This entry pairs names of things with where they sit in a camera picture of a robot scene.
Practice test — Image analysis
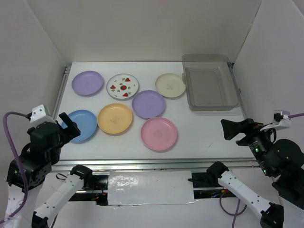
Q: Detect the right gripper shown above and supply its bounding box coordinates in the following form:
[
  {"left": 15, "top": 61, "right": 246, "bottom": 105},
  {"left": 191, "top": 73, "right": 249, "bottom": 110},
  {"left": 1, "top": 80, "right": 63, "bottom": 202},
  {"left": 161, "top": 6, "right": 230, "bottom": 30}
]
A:
[{"left": 219, "top": 115, "right": 276, "bottom": 173}]

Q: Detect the blue plate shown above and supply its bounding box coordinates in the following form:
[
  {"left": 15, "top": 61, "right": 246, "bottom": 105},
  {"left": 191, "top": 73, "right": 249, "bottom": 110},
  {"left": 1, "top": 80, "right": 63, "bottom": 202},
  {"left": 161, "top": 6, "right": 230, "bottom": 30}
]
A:
[{"left": 68, "top": 109, "right": 97, "bottom": 143}]

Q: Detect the purple plate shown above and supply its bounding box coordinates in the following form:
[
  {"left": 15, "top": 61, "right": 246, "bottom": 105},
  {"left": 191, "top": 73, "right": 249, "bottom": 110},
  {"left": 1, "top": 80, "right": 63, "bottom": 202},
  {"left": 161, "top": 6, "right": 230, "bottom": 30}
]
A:
[
  {"left": 72, "top": 71, "right": 104, "bottom": 96},
  {"left": 132, "top": 90, "right": 166, "bottom": 119}
]

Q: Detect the yellow plate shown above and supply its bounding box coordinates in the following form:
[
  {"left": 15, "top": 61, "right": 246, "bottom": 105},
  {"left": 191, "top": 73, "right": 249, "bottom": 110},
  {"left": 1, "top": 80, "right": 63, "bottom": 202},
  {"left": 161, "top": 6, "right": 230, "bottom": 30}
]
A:
[{"left": 97, "top": 103, "right": 133, "bottom": 134}]

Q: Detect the clear plastic bin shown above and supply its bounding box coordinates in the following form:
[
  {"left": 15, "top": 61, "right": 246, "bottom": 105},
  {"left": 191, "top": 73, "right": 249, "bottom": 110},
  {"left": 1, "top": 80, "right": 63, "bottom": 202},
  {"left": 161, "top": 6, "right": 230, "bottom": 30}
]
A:
[{"left": 182, "top": 54, "right": 241, "bottom": 112}]

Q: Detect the watermelon pattern plate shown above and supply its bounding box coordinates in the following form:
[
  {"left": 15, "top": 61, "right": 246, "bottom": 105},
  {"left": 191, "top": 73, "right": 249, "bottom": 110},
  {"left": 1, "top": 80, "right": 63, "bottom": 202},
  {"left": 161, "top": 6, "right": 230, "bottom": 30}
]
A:
[{"left": 106, "top": 74, "right": 139, "bottom": 100}]

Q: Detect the pink plate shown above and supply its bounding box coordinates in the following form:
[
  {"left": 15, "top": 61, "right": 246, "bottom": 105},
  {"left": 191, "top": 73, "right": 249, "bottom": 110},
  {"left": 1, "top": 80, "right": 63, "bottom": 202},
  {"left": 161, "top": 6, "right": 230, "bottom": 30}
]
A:
[{"left": 140, "top": 117, "right": 178, "bottom": 152}]

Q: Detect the cream plate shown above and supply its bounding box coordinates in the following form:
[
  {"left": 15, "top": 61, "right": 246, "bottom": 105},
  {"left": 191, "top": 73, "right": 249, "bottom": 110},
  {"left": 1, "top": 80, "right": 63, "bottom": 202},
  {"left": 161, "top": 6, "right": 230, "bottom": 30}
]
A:
[{"left": 155, "top": 73, "right": 186, "bottom": 98}]

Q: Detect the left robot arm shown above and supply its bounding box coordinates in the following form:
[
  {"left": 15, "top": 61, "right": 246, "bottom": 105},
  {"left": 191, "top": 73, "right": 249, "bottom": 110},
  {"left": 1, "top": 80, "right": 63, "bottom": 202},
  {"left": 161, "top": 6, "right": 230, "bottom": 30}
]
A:
[{"left": 0, "top": 105, "right": 94, "bottom": 228}]

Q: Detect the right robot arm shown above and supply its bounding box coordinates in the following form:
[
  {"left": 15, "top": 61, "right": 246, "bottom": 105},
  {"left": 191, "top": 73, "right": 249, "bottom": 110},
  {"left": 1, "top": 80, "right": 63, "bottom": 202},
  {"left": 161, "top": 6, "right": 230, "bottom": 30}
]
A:
[{"left": 207, "top": 115, "right": 304, "bottom": 228}]

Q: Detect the white taped panel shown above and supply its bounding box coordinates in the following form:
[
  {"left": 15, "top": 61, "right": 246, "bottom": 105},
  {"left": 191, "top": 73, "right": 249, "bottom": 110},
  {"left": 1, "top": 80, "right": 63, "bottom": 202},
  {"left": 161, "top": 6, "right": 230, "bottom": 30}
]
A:
[{"left": 107, "top": 171, "right": 195, "bottom": 206}]

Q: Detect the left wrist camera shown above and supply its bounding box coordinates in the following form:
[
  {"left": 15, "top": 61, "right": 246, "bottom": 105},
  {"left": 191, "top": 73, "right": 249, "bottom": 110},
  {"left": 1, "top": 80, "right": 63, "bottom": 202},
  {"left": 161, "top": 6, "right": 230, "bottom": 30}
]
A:
[{"left": 29, "top": 104, "right": 53, "bottom": 126}]

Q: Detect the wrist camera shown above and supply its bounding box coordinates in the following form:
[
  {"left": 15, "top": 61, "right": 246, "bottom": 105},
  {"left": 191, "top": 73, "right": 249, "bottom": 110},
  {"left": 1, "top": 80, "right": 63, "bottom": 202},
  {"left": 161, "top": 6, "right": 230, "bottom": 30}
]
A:
[
  {"left": 29, "top": 104, "right": 53, "bottom": 126},
  {"left": 260, "top": 110, "right": 291, "bottom": 132}
]

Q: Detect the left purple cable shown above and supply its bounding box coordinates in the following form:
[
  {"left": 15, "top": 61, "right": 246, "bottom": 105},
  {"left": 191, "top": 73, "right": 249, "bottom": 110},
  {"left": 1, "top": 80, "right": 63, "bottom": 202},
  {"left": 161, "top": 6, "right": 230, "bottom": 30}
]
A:
[{"left": 3, "top": 111, "right": 31, "bottom": 219}]

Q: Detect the purple cable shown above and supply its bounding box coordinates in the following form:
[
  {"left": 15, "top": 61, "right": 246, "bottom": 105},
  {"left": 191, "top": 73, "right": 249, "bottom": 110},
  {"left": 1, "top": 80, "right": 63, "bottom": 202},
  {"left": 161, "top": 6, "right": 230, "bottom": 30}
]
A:
[
  {"left": 219, "top": 190, "right": 247, "bottom": 228},
  {"left": 3, "top": 111, "right": 31, "bottom": 219}
]

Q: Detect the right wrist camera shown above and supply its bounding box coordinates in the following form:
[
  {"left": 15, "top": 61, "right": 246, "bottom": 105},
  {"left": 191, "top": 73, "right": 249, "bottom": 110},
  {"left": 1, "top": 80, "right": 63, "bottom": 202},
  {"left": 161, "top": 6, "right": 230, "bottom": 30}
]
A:
[{"left": 260, "top": 110, "right": 291, "bottom": 132}]

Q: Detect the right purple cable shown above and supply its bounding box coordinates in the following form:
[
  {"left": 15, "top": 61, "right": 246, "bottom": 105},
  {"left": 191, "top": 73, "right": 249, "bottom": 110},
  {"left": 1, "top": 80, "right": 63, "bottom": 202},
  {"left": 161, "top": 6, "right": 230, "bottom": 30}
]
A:
[{"left": 219, "top": 190, "right": 247, "bottom": 228}]

